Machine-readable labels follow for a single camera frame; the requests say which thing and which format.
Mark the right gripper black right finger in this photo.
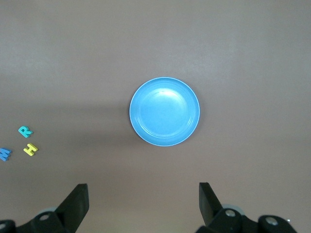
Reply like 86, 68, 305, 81
195, 182, 296, 233

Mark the blue round plate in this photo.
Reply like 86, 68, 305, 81
128, 77, 201, 147

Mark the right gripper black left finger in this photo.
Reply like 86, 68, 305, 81
0, 183, 89, 233

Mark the teal foam letter R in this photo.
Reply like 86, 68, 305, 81
18, 125, 34, 138

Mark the brown table cover sheet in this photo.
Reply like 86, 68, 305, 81
0, 0, 311, 233

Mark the yellow foam capital H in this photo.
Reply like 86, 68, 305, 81
23, 143, 38, 156

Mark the blue foam capital M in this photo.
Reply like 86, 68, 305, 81
0, 147, 12, 162

